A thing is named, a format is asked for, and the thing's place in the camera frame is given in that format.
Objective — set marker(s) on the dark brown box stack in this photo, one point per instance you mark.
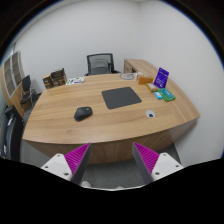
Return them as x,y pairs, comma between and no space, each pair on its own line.
55,79

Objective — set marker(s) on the white green leaflet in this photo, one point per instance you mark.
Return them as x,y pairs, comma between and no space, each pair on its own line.
75,80

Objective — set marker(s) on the black visitor chair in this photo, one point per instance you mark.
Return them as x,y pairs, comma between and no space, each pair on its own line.
28,94

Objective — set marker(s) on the brown cardboard box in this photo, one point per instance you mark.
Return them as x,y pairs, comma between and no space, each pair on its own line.
144,79

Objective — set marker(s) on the black computer mouse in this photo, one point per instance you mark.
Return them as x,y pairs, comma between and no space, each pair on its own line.
83,113

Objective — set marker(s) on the small blue box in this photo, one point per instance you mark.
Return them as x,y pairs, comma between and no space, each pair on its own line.
158,95

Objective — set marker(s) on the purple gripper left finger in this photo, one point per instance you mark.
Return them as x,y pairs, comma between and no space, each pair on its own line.
70,166

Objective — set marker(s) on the purple standing sign card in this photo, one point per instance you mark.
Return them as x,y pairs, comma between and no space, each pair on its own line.
161,78

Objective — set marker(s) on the small tan box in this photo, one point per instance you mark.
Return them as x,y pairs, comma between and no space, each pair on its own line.
151,87

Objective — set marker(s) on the grey mesh office chair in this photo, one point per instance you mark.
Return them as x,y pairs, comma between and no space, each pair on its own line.
101,63

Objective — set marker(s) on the round white coaster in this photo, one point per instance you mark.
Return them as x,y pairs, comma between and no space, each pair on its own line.
128,76

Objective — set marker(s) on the wooden side cabinet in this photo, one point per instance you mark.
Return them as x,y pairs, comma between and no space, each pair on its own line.
139,65

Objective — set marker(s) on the dark grey mouse pad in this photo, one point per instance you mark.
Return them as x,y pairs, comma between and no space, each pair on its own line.
115,98

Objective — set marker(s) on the wooden bookshelf cabinet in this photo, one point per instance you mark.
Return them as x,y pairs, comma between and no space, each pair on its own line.
11,76

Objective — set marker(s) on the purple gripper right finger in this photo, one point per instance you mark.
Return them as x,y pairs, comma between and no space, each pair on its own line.
152,165

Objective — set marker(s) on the green flat box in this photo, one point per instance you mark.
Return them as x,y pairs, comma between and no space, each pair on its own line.
166,94

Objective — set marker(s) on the black chair at left edge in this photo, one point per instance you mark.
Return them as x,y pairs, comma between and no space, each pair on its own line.
11,131

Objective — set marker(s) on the wooden office desk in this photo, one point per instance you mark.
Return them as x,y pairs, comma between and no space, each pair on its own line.
51,127

